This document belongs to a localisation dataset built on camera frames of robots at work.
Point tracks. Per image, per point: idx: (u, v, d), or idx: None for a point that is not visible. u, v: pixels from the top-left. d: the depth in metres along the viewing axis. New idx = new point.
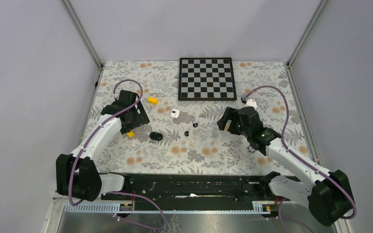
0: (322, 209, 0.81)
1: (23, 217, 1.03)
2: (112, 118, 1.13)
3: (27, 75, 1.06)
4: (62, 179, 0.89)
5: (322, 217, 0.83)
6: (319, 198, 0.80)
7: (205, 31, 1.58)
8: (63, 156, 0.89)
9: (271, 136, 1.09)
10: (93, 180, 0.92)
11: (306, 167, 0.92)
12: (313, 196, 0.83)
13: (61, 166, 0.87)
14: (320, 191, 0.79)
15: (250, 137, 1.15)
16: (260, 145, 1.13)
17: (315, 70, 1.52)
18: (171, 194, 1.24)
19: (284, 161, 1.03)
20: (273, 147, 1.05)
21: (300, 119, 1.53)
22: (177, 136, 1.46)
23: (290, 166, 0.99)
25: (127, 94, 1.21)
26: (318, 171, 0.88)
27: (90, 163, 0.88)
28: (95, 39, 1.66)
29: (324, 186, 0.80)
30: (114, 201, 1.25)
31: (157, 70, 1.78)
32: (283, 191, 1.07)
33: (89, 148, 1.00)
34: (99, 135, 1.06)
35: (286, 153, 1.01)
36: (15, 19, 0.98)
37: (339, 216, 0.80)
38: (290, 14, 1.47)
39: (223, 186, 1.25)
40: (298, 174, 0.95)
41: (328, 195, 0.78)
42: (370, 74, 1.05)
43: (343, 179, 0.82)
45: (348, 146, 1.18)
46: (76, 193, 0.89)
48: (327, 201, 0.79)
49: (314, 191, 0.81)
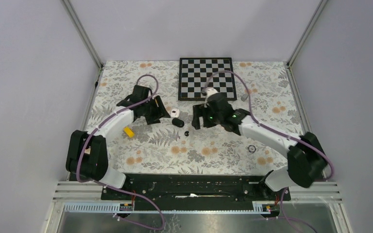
0: (300, 173, 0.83)
1: (23, 218, 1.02)
2: (127, 109, 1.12)
3: (27, 75, 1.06)
4: (74, 154, 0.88)
5: (302, 182, 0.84)
6: (294, 161, 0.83)
7: (205, 30, 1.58)
8: (77, 132, 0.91)
9: (242, 116, 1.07)
10: (104, 157, 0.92)
11: (278, 136, 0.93)
12: (290, 162, 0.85)
13: (76, 139, 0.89)
14: (295, 154, 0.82)
15: (221, 118, 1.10)
16: (233, 128, 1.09)
17: (315, 70, 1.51)
18: (171, 194, 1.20)
19: (257, 136, 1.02)
20: (245, 124, 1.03)
21: (300, 119, 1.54)
22: (177, 136, 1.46)
23: (264, 139, 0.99)
25: (142, 90, 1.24)
26: (290, 136, 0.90)
27: (102, 141, 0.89)
28: (95, 39, 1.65)
29: (297, 149, 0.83)
30: (114, 201, 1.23)
31: (157, 69, 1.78)
32: (278, 184, 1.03)
33: (103, 128, 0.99)
34: (113, 121, 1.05)
35: (258, 127, 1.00)
36: (15, 20, 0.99)
37: (317, 176, 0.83)
38: (291, 14, 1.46)
39: (223, 186, 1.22)
40: (272, 144, 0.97)
41: (302, 158, 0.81)
42: (370, 75, 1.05)
43: (312, 139, 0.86)
45: (347, 146, 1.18)
46: (83, 170, 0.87)
48: (303, 163, 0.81)
49: (290, 158, 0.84)
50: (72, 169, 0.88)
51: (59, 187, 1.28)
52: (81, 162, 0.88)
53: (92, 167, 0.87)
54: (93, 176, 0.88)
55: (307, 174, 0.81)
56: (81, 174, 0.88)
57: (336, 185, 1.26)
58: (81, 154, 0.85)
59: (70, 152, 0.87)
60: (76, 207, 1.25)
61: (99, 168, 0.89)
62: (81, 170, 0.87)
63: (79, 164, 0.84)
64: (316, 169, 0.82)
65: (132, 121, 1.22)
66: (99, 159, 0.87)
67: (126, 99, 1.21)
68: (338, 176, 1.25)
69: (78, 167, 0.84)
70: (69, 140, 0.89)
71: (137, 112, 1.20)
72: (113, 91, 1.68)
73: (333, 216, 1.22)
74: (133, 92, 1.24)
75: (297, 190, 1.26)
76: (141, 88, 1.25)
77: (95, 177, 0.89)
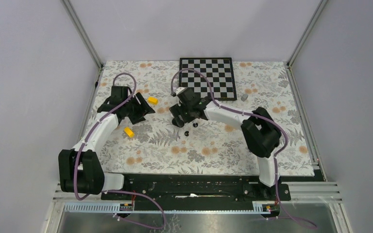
0: (255, 143, 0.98)
1: (23, 218, 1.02)
2: (110, 114, 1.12)
3: (27, 75, 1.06)
4: (67, 174, 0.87)
5: (259, 151, 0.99)
6: (248, 134, 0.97)
7: (205, 30, 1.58)
8: (64, 153, 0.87)
9: (206, 102, 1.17)
10: (98, 170, 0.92)
11: (234, 113, 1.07)
12: (246, 135, 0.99)
13: (64, 159, 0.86)
14: (247, 127, 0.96)
15: (190, 107, 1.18)
16: (200, 114, 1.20)
17: (314, 70, 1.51)
18: (171, 194, 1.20)
19: (220, 117, 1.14)
20: (209, 108, 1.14)
21: (300, 119, 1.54)
22: (177, 136, 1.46)
23: (226, 120, 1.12)
25: (119, 90, 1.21)
26: (244, 112, 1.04)
27: (93, 155, 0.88)
28: (95, 39, 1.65)
29: (250, 123, 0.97)
30: (114, 201, 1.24)
31: (157, 69, 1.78)
32: (266, 174, 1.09)
33: (90, 141, 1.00)
34: (98, 131, 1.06)
35: (219, 109, 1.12)
36: (15, 20, 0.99)
37: (270, 144, 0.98)
38: (291, 13, 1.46)
39: (223, 186, 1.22)
40: (231, 122, 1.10)
41: (254, 129, 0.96)
42: (370, 75, 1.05)
43: (262, 112, 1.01)
45: (347, 146, 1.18)
46: (80, 187, 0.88)
48: (255, 134, 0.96)
49: (245, 130, 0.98)
50: (69, 188, 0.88)
51: (59, 187, 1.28)
52: (77, 180, 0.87)
53: (90, 182, 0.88)
54: (93, 191, 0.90)
55: (261, 143, 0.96)
56: (80, 192, 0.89)
57: (336, 185, 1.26)
58: (76, 174, 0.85)
59: (63, 174, 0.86)
60: (76, 207, 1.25)
61: (97, 182, 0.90)
62: (79, 188, 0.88)
63: (76, 185, 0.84)
64: (268, 138, 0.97)
65: (118, 124, 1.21)
66: (94, 174, 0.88)
67: (106, 103, 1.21)
68: (338, 176, 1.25)
69: (76, 187, 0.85)
70: (58, 162, 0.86)
71: (120, 114, 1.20)
72: None
73: (333, 216, 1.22)
74: (111, 94, 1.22)
75: (297, 190, 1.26)
76: (117, 88, 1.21)
77: (95, 190, 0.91)
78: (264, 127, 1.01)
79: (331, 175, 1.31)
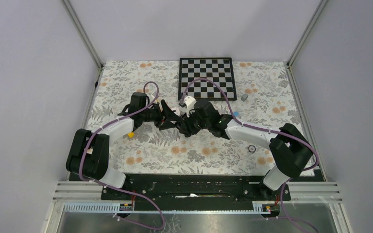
0: (286, 164, 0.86)
1: (23, 217, 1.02)
2: (127, 117, 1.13)
3: (27, 75, 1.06)
4: (76, 151, 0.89)
5: (291, 172, 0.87)
6: (278, 154, 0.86)
7: (204, 30, 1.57)
8: (81, 131, 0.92)
9: (227, 121, 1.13)
10: (106, 155, 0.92)
11: (260, 132, 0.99)
12: (275, 155, 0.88)
13: (79, 136, 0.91)
14: (277, 146, 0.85)
15: (209, 125, 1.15)
16: (221, 133, 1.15)
17: (314, 70, 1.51)
18: (171, 194, 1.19)
19: (244, 135, 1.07)
20: (231, 127, 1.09)
21: (300, 119, 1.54)
22: (177, 136, 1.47)
23: (250, 138, 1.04)
25: (138, 98, 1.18)
26: (270, 130, 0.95)
27: (105, 138, 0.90)
28: (95, 39, 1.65)
29: (279, 141, 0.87)
30: (114, 201, 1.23)
31: (157, 69, 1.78)
32: (275, 181, 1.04)
33: (106, 130, 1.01)
34: (116, 125, 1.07)
35: (243, 128, 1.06)
36: (15, 21, 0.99)
37: (304, 165, 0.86)
38: (291, 13, 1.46)
39: (223, 186, 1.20)
40: (257, 141, 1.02)
41: (283, 148, 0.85)
42: (370, 75, 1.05)
43: (291, 129, 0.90)
45: (348, 146, 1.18)
46: (84, 169, 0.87)
48: (285, 153, 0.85)
49: (273, 150, 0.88)
50: (74, 167, 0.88)
51: (59, 187, 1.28)
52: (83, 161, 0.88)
53: (93, 164, 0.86)
54: (94, 175, 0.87)
55: (294, 164, 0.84)
56: (82, 173, 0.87)
57: (336, 185, 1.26)
58: (84, 152, 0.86)
59: (73, 148, 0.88)
60: (76, 207, 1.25)
61: (100, 167, 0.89)
62: (83, 168, 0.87)
63: (82, 161, 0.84)
64: (301, 158, 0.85)
65: (131, 130, 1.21)
66: (102, 157, 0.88)
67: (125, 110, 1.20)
68: (338, 176, 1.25)
69: (81, 165, 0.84)
70: (73, 138, 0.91)
71: (136, 123, 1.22)
72: (113, 91, 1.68)
73: (333, 216, 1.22)
74: (130, 102, 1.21)
75: (297, 190, 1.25)
76: (137, 96, 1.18)
77: (96, 176, 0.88)
78: (294, 145, 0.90)
79: (331, 175, 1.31)
